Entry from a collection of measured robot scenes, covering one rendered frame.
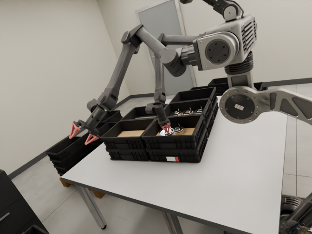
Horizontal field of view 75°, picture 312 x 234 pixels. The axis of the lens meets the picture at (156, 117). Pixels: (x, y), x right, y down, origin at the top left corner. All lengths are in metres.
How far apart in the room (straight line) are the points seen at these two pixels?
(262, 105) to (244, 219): 0.53
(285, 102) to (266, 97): 0.08
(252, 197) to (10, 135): 3.89
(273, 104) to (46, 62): 4.23
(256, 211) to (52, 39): 4.56
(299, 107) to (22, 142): 4.13
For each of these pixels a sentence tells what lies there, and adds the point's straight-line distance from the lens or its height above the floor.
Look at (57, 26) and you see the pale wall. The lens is 5.03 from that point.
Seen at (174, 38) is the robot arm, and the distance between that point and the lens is 1.48.
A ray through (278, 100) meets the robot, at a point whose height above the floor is 1.15.
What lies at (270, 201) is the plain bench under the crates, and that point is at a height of 0.70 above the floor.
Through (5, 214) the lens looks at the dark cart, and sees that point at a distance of 2.27.
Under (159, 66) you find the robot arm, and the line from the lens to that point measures 1.45.
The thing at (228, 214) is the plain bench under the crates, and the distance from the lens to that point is 1.14.
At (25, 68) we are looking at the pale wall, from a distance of 4.50.
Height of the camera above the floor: 1.58
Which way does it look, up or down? 22 degrees down
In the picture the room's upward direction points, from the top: 18 degrees counter-clockwise
